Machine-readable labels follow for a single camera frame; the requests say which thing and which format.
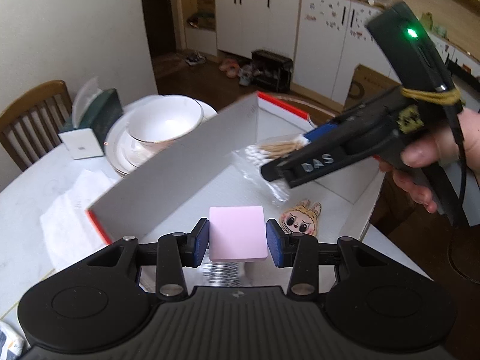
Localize cotton swabs plastic bag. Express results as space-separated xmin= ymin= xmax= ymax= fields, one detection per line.
xmin=231 ymin=134 xmax=302 ymax=206

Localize pink cube block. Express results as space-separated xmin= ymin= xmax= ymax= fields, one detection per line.
xmin=208 ymin=206 xmax=269 ymax=263

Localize red white cardboard box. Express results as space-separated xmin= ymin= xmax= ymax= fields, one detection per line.
xmin=85 ymin=90 xmax=387 ymax=285

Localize blue white snack packet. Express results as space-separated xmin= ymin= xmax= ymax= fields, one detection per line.
xmin=0 ymin=321 xmax=25 ymax=360

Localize person's right hand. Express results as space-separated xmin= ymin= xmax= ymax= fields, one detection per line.
xmin=373 ymin=108 xmax=480 ymax=214

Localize brown cardboard box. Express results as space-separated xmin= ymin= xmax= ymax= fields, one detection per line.
xmin=344 ymin=64 xmax=399 ymax=110

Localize black shoe rack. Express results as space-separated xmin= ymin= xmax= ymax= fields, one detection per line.
xmin=251 ymin=49 xmax=294 ymax=94

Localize white paper napkin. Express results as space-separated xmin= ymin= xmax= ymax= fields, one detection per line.
xmin=40 ymin=170 xmax=116 ymax=272

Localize stacked white plates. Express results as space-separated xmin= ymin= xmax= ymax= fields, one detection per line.
xmin=104 ymin=95 xmax=216 ymax=176

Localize white ceramic bowl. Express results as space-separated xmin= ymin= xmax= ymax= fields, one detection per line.
xmin=127 ymin=95 xmax=204 ymax=152

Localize green tissue box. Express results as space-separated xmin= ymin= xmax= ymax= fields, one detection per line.
xmin=58 ymin=76 xmax=124 ymax=160

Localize wooden dining chair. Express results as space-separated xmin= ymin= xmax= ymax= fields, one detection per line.
xmin=1 ymin=80 xmax=72 ymax=171

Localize cartoon face keychain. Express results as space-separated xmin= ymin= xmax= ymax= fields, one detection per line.
xmin=279 ymin=199 xmax=322 ymax=236

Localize white wall cabinets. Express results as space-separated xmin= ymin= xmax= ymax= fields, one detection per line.
xmin=214 ymin=0 xmax=480 ymax=106

